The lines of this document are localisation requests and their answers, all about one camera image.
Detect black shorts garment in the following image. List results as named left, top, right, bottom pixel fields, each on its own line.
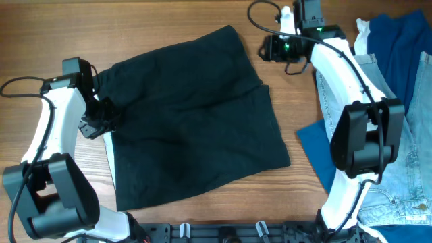
left=99, top=26, right=290, bottom=211

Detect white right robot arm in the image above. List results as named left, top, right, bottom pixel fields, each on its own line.
left=263, top=26, right=403, bottom=236

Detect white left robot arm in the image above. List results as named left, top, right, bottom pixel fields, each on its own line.
left=3, top=76, right=138, bottom=242

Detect white cloth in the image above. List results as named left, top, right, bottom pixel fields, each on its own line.
left=354, top=18, right=371, bottom=55

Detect dark blue garment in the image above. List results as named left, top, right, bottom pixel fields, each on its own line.
left=296, top=9, right=432, bottom=243

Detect light blue denim jeans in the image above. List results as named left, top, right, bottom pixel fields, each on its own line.
left=315, top=51, right=432, bottom=227

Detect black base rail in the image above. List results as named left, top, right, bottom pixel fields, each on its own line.
left=76, top=221, right=379, bottom=243

